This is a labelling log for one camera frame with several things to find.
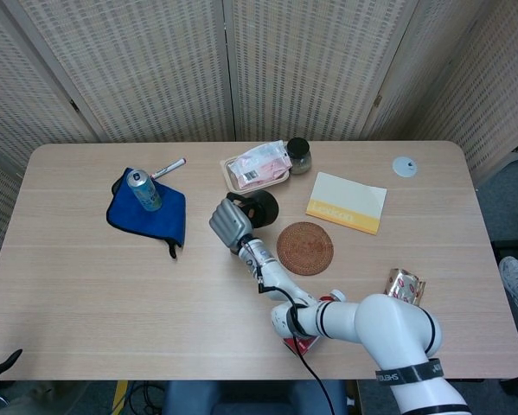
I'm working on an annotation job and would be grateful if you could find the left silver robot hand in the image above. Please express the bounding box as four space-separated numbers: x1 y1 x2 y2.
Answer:
0 311 24 384

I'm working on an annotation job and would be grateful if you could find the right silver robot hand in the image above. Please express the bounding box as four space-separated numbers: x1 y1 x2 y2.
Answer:
208 192 259 251

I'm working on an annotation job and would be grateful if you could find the black teapot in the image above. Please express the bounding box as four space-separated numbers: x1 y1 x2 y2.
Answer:
226 189 280 229

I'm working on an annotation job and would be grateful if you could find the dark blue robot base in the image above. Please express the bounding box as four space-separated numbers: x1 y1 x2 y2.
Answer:
161 380 350 415

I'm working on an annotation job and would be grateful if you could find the brown round woven coaster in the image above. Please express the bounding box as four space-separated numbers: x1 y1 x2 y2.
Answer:
276 221 335 276

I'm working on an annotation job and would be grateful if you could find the white round lid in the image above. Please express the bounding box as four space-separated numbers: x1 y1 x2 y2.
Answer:
392 156 419 178

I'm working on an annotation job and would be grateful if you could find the beige takeaway food tray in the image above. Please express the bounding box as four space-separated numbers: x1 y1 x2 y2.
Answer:
219 156 292 195

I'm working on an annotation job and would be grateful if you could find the pink white snack packet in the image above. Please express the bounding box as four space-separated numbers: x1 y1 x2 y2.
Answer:
232 140 293 190

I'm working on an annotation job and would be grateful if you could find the white marker pen red cap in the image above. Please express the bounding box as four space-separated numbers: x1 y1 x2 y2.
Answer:
149 157 188 181

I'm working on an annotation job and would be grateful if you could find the light blue drink can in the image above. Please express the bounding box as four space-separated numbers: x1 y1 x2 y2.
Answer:
126 169 163 213

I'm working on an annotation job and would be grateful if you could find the glass jar black lid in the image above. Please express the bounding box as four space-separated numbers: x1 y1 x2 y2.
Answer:
285 137 312 176

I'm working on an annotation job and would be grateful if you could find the blue microfiber cloth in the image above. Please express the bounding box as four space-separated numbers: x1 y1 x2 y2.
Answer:
106 167 187 260

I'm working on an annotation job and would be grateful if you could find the white yellow Lexicon book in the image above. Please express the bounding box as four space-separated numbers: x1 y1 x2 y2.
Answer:
305 171 388 236

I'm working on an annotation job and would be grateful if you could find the red NFC juice bottle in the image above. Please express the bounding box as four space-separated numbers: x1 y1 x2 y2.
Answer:
283 290 347 356

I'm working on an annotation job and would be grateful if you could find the woven folding screen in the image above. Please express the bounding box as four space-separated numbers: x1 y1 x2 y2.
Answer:
0 0 518 278

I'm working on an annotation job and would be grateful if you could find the gold patterned snack bag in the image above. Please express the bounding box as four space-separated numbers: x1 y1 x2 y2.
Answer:
387 267 427 307

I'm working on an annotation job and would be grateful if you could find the white sneaker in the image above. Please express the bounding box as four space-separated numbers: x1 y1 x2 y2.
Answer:
498 255 518 319

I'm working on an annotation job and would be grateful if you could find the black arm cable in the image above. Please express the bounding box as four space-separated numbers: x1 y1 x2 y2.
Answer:
249 254 333 415

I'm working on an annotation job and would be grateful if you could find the black metal frame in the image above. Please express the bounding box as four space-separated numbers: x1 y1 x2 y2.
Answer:
491 239 518 260

